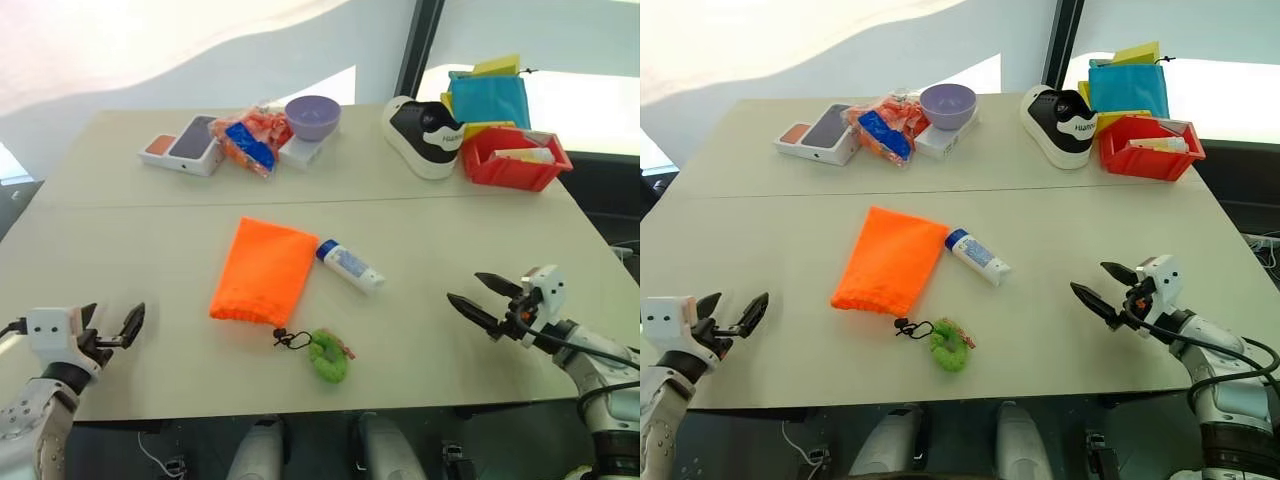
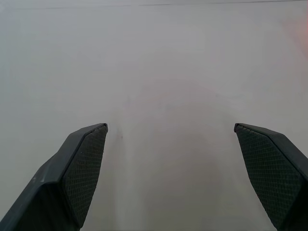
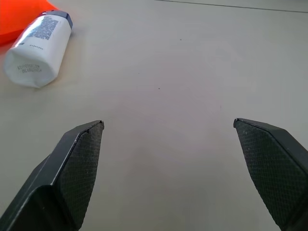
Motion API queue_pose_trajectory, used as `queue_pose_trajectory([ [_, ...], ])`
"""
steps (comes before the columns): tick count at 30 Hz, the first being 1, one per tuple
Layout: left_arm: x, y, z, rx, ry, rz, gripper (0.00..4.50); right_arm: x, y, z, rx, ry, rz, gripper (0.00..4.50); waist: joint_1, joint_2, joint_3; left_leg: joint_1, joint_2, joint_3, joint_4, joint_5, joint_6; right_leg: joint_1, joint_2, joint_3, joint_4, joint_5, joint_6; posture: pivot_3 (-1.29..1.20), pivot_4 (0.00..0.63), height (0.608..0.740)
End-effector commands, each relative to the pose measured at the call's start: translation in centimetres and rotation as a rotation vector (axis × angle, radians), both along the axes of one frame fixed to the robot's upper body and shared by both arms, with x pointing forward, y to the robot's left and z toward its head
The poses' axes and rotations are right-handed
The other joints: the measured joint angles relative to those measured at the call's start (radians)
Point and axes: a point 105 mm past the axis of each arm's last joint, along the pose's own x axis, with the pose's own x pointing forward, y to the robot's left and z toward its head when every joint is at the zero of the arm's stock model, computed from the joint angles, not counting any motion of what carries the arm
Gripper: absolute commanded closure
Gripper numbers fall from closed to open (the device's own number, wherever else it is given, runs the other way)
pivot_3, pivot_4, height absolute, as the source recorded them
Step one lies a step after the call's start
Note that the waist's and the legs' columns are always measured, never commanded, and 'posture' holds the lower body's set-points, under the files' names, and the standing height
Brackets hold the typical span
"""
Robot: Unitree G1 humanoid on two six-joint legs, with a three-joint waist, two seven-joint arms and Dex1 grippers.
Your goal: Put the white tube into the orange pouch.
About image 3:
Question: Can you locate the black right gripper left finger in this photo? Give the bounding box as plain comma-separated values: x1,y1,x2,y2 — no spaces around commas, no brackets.
0,120,105,231

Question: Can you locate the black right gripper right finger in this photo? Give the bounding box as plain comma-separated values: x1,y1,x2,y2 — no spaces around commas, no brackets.
233,117,308,231

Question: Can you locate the white bottle with grey cap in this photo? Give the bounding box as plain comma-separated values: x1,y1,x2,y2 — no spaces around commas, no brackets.
2,10,74,89

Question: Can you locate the orange cloth bag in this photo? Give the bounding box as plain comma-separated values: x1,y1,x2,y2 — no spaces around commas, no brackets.
0,0,61,46

